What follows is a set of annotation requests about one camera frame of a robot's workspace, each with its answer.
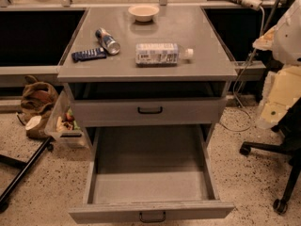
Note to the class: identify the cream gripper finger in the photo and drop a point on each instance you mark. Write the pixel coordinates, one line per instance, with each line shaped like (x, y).
(266, 41)
(280, 92)

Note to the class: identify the clear plastic water bottle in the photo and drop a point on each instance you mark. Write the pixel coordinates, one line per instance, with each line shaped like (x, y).
(161, 53)

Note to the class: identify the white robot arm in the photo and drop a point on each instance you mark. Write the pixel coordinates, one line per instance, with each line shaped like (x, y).
(287, 41)

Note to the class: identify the closed upper grey drawer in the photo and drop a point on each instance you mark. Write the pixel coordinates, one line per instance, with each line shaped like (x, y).
(89, 113)

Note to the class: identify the grey drawer cabinet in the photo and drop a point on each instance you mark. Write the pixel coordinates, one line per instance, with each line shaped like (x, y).
(172, 70)

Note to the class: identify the open lower grey drawer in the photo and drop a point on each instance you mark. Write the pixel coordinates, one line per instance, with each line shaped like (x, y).
(150, 174)

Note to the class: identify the white ceramic bowl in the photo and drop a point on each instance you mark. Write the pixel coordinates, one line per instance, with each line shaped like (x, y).
(143, 13)

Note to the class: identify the silver blue soda can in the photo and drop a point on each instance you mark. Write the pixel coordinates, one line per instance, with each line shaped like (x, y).
(107, 41)

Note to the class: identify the blue snack bar wrapper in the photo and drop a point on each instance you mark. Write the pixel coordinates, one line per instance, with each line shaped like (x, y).
(91, 54)

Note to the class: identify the clear plastic storage bin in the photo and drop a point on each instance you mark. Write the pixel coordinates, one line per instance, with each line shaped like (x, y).
(62, 126)

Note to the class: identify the brown paper bag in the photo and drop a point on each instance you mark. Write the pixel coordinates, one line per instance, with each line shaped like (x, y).
(37, 103)

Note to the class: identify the black tripod leg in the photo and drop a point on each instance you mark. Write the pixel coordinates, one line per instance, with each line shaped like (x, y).
(23, 167)

